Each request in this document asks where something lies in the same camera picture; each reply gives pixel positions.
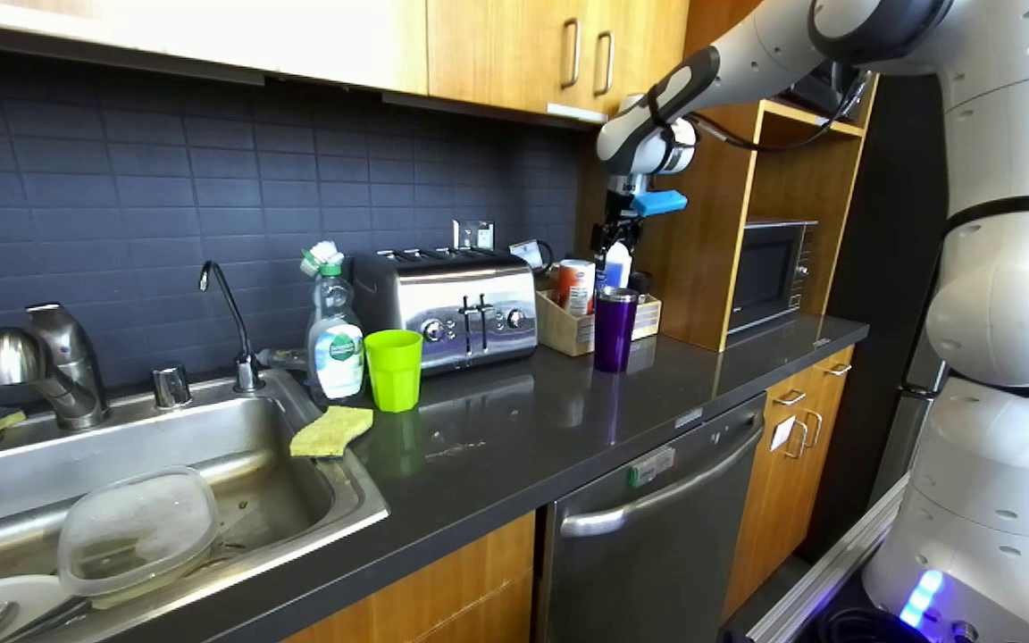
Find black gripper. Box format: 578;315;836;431
597;170;651;260

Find blue and white wipes container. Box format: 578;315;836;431
597;240;640;296

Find red and white packet container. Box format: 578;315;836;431
544;253;600;319

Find condiment packet box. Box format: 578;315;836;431
536;253;665;362

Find clear plastic food container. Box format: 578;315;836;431
52;464;225;599

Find purple cup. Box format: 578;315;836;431
588;287;642;374

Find black microwave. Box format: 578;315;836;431
724;219;821;343

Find silver toaster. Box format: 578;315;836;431
349;244;544;378

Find white dishwasher label sticker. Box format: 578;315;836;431
620;439;683;490

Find green plastic cup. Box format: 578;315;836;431
362;325;428;419

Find clear dish soap bottle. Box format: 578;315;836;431
297;237;368;405

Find stainless steel dishwasher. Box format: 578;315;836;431
533;390;773;643

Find wooden lower cabinet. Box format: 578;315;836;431
718;343;860;619

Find yellow green sponge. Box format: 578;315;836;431
287;401;377;462

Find wooden upper cabinets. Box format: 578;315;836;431
0;0;696;138

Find slim gooseneck faucet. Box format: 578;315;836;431
193;258;263;401

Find wooden under-sink cabinet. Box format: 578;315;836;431
277;506;539;643

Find stainless steel sink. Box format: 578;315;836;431
0;363;391;643

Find chrome soap dispenser knob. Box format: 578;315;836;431
145;362;195;415

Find large chrome faucet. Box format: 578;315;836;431
0;296;110;436

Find white plate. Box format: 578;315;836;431
0;571;73;643

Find wall power outlet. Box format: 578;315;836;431
450;213;500;253

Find silver cabinet door handle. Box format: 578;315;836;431
799;405;829;458
773;411;807;462

